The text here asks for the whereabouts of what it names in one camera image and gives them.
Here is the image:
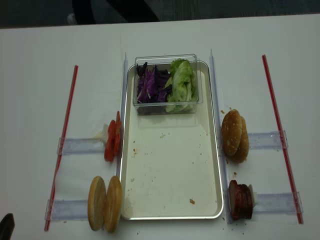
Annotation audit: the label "lower right clear holder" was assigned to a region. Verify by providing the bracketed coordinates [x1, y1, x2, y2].
[253, 192, 304, 215]

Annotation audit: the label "left red straw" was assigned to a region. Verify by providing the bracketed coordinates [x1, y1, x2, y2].
[44, 65, 79, 232]

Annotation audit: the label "red straw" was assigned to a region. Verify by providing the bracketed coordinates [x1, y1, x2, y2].
[261, 54, 304, 225]
[44, 65, 79, 232]

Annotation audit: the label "brown meat patty slices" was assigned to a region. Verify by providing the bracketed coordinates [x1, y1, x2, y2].
[228, 180, 254, 221]

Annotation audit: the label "upper right clear holder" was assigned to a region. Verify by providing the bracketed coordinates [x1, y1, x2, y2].
[248, 130, 288, 150]

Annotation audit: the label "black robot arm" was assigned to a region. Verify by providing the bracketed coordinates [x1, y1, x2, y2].
[0, 213, 15, 240]

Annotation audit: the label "purple cabbage leaves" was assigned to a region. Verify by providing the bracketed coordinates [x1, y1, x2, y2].
[136, 62, 172, 104]

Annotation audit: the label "white stopper behind tomato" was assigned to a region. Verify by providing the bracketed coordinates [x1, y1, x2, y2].
[100, 124, 109, 146]

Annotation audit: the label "red tomato slices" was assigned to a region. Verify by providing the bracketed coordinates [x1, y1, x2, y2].
[104, 111, 122, 163]

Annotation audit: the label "clear plastic salad container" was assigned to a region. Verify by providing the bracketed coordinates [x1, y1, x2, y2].
[132, 54, 203, 115]

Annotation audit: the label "sesame bun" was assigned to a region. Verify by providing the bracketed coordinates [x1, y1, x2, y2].
[221, 109, 244, 156]
[233, 116, 250, 164]

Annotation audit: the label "rear sesame bun top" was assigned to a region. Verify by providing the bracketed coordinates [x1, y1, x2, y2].
[233, 116, 250, 164]

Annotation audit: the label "clear holder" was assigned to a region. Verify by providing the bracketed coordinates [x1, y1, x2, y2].
[44, 199, 88, 221]
[253, 192, 304, 215]
[57, 137, 105, 156]
[248, 130, 288, 150]

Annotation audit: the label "right red straw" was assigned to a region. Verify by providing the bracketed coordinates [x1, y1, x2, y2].
[261, 54, 304, 225]

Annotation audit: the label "green lettuce leaves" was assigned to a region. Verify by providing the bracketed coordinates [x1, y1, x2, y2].
[165, 58, 197, 103]

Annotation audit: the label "white stopper behind patties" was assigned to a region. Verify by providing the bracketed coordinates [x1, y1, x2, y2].
[248, 184, 257, 208]

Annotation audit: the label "silver metal tray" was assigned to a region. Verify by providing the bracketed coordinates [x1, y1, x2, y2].
[119, 61, 224, 220]

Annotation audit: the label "front sesame bun top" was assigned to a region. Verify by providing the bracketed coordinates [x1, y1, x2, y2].
[221, 109, 244, 156]

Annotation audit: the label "lower left clear holder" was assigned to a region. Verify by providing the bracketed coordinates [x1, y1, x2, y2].
[44, 199, 88, 221]

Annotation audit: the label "upper left clear holder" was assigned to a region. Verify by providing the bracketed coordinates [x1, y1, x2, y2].
[57, 137, 105, 156]

